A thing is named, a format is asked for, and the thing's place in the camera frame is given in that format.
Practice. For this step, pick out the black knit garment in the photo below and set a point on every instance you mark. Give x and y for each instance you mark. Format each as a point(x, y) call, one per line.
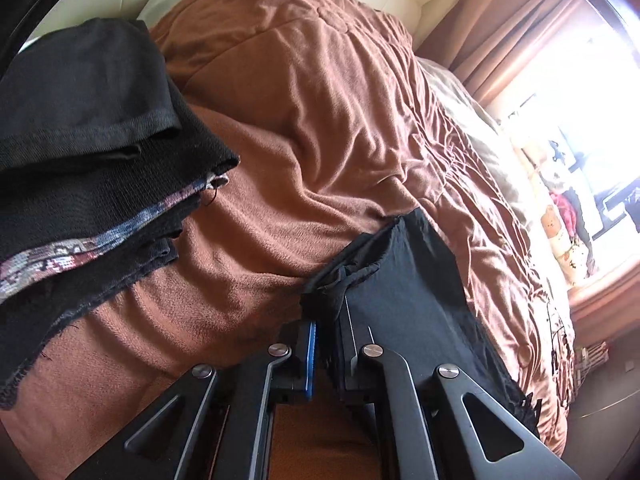
point(75, 90)

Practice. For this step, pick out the striped bag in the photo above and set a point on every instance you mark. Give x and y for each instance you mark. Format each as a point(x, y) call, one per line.
point(590, 362)

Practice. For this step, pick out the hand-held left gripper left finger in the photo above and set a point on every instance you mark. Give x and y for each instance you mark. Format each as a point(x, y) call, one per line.
point(311, 355)

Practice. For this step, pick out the brown blanket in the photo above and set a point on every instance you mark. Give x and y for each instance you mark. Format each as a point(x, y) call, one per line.
point(325, 135)

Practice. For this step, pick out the pinkish brown curtain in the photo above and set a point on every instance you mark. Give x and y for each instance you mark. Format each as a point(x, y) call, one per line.
point(500, 35)

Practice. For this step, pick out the bear print pillow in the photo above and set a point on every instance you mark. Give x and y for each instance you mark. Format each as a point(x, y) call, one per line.
point(555, 230)

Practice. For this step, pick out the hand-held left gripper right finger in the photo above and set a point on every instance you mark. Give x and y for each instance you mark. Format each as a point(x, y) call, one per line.
point(352, 360)

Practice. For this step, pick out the black pants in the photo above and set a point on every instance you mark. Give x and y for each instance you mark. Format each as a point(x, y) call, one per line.
point(410, 290)

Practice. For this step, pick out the black garment with patterned trim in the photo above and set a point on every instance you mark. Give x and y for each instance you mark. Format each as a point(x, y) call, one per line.
point(100, 200)

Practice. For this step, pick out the beige bed sheet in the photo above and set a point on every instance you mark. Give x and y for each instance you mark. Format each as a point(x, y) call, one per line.
point(470, 110)

